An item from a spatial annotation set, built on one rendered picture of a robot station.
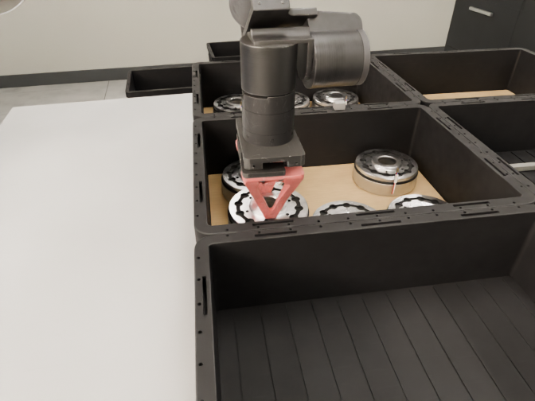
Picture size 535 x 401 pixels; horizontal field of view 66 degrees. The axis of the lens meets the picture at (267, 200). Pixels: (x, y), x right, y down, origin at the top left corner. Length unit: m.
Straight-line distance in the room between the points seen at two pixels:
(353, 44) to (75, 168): 0.80
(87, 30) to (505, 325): 3.64
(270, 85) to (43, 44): 3.58
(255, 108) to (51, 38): 3.54
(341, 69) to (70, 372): 0.51
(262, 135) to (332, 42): 0.11
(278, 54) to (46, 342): 0.51
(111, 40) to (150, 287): 3.26
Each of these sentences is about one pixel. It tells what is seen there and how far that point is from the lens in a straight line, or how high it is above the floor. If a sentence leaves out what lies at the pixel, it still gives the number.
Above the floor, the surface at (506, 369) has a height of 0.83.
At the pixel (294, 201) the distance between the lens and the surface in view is 0.53.
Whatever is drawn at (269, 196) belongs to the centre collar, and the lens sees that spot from 0.53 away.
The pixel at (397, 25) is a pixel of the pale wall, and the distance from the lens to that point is 4.35.
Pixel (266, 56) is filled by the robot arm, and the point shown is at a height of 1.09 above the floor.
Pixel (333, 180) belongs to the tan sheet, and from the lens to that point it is 0.71.
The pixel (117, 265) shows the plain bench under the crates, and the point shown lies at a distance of 0.77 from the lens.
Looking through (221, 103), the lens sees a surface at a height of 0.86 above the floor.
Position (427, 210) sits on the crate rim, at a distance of 0.50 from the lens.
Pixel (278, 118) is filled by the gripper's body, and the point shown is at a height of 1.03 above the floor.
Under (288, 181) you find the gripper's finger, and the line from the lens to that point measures 0.45.
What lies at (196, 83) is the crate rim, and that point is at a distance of 0.85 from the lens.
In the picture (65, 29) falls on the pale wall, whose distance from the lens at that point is 3.88.
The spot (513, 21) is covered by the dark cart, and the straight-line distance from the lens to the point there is 2.20.
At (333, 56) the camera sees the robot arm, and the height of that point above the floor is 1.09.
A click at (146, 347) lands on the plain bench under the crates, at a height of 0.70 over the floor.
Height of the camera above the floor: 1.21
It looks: 35 degrees down
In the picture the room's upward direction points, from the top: straight up
